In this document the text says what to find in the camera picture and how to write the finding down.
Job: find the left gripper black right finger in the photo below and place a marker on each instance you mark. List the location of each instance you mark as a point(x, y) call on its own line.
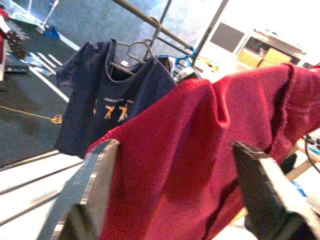
point(265, 190)

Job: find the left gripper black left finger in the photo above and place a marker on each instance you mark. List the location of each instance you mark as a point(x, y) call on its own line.
point(100, 180)

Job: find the red shirt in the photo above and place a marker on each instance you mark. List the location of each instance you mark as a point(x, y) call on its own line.
point(187, 150)

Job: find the navy t-shirt gold print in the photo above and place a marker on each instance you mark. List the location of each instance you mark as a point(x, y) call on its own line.
point(85, 87)

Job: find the blue plastic hanger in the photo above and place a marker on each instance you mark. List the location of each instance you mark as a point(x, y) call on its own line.
point(186, 58)

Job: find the grey metal hanger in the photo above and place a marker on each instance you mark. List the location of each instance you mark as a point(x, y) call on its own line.
point(157, 25)

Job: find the yellow item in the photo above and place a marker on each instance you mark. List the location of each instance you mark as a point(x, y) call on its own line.
point(207, 62)

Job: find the white open shelf unit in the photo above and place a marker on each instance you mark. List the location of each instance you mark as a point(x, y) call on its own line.
point(275, 37)

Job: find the blue dustpan with broom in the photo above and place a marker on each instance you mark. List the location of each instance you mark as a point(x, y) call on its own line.
point(51, 31)

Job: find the black metal clothes rack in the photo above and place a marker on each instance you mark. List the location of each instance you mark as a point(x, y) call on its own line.
point(132, 8)

